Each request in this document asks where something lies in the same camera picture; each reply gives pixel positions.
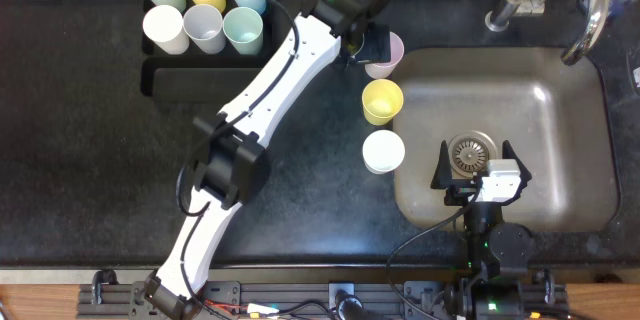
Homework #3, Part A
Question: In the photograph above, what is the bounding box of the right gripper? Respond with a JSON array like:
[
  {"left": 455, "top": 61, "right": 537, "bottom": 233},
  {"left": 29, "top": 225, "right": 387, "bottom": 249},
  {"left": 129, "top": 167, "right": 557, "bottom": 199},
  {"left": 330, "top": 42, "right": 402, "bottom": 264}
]
[{"left": 430, "top": 139, "right": 533, "bottom": 207}]

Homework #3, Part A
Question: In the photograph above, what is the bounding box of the pink cup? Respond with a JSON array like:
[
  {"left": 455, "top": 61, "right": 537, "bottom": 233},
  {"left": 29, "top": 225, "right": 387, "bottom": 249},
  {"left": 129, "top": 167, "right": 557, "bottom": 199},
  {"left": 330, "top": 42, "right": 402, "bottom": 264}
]
[{"left": 363, "top": 31, "right": 406, "bottom": 80}]

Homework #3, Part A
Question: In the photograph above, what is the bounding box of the steel sink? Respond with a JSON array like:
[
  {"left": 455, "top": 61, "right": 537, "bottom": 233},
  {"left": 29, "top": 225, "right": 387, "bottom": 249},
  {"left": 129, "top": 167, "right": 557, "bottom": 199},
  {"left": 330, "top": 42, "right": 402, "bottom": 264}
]
[{"left": 391, "top": 47, "right": 621, "bottom": 234}]

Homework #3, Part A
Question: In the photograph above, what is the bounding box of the white cup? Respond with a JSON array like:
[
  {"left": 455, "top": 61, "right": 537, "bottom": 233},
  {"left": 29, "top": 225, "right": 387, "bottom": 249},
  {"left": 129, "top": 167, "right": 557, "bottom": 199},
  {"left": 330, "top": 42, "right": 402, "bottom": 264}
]
[
  {"left": 361, "top": 129, "right": 407, "bottom": 176},
  {"left": 142, "top": 4, "right": 191, "bottom": 56}
]

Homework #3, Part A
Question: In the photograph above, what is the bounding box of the steel tap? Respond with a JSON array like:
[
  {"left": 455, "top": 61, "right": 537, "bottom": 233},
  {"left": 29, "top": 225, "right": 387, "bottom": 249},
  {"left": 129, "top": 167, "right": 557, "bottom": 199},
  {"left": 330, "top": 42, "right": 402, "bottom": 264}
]
[{"left": 483, "top": 0, "right": 614, "bottom": 67}]

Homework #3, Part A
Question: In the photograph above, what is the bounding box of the black tray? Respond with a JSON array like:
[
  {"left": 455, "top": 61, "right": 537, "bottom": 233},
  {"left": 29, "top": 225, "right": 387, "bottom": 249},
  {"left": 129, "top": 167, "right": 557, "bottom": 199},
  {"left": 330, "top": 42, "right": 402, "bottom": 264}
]
[{"left": 139, "top": 0, "right": 275, "bottom": 104}]

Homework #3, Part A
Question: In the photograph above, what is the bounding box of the grey cup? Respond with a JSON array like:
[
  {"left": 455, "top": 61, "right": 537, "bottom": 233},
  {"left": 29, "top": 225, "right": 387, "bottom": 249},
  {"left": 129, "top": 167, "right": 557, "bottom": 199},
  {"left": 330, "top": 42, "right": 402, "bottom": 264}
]
[{"left": 182, "top": 3, "right": 227, "bottom": 55}]

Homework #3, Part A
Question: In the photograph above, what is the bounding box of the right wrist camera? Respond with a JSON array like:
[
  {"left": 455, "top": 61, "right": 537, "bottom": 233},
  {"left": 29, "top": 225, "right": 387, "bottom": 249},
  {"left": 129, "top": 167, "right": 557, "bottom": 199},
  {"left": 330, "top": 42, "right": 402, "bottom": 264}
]
[{"left": 474, "top": 158, "right": 522, "bottom": 204}]

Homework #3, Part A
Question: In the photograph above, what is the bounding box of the black cable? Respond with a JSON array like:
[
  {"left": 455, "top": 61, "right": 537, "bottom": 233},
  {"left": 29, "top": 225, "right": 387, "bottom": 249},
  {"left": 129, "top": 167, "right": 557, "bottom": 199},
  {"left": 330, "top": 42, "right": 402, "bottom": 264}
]
[
  {"left": 385, "top": 179, "right": 484, "bottom": 320},
  {"left": 174, "top": 0, "right": 301, "bottom": 316}
]

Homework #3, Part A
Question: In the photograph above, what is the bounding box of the mounting rail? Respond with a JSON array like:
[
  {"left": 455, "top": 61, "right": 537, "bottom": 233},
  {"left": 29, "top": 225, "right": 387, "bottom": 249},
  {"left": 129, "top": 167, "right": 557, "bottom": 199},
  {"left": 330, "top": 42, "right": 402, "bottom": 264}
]
[{"left": 77, "top": 269, "right": 571, "bottom": 320}]

